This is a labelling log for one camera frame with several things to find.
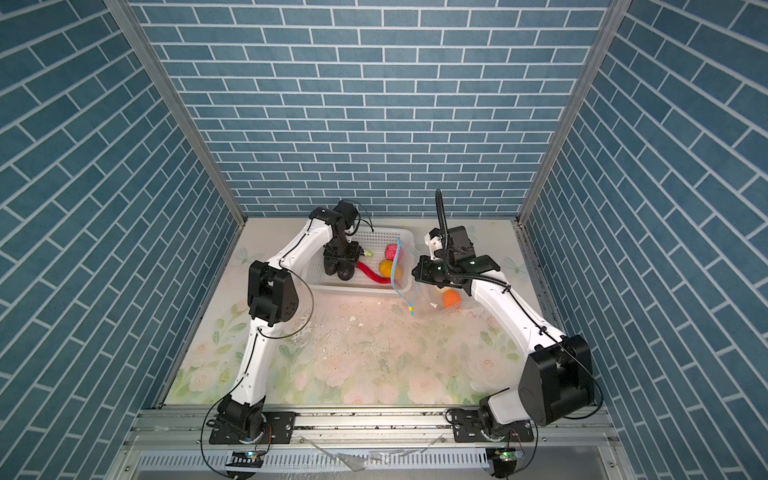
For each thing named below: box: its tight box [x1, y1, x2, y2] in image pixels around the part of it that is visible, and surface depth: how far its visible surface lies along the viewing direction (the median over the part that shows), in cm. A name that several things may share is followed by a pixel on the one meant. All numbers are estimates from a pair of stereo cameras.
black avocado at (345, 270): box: [337, 261, 355, 281], surface depth 101 cm
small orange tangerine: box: [442, 290, 461, 310], surface depth 95 cm
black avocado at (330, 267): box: [324, 260, 338, 276], surface depth 103 cm
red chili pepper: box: [355, 262, 391, 284], surface depth 104 cm
